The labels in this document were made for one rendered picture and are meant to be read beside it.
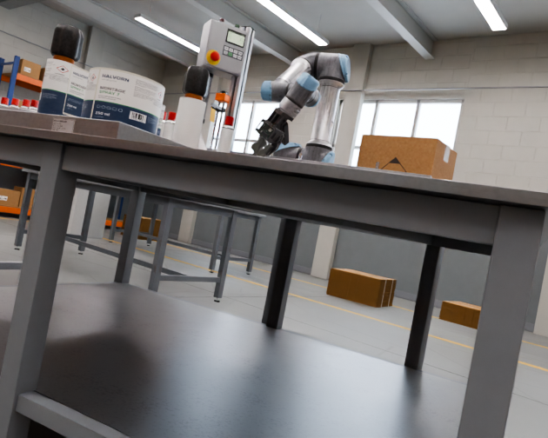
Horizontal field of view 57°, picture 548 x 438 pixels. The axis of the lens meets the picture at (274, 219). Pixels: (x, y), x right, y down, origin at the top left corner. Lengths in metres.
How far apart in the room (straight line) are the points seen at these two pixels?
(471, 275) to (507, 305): 6.21
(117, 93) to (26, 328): 0.61
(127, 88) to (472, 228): 0.91
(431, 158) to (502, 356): 1.16
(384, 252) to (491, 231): 6.66
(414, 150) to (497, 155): 5.25
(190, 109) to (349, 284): 4.42
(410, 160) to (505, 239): 1.13
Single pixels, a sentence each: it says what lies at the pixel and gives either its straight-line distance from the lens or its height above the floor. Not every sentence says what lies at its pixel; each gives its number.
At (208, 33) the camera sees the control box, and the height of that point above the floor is 1.41.
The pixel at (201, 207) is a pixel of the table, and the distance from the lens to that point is 3.80.
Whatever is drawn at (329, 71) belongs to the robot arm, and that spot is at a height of 1.39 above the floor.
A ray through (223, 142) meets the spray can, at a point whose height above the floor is 0.98.
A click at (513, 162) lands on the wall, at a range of 7.06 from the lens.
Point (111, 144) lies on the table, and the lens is 1.11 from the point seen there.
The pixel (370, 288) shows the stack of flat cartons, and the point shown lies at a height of 0.19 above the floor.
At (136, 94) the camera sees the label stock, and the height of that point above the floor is 0.98.
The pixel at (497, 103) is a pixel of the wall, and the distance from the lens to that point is 7.33.
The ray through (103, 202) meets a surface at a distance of 7.69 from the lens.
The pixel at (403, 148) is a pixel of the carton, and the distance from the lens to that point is 1.92.
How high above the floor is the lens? 0.72
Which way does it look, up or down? level
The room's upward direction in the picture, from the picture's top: 11 degrees clockwise
